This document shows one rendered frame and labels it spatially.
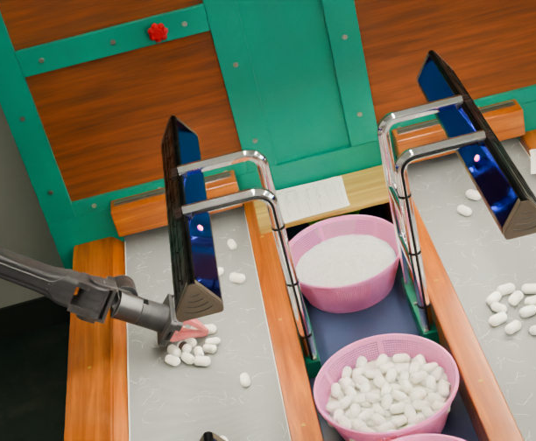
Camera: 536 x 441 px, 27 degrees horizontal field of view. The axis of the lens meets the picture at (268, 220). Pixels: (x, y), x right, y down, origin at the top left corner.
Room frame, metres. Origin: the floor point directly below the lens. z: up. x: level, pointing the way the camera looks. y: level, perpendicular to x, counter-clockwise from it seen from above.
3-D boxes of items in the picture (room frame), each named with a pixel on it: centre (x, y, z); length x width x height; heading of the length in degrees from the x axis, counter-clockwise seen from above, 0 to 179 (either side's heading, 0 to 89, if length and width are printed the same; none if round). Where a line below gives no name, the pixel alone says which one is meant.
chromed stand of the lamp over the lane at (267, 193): (1.78, 0.06, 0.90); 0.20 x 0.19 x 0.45; 179
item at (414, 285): (1.77, -0.34, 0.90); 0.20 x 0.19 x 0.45; 179
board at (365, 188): (2.17, -0.14, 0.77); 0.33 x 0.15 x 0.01; 89
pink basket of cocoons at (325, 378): (1.51, -0.13, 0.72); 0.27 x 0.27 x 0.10
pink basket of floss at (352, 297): (1.95, -0.14, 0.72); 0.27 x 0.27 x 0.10
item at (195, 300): (1.78, 0.14, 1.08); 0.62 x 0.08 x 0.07; 179
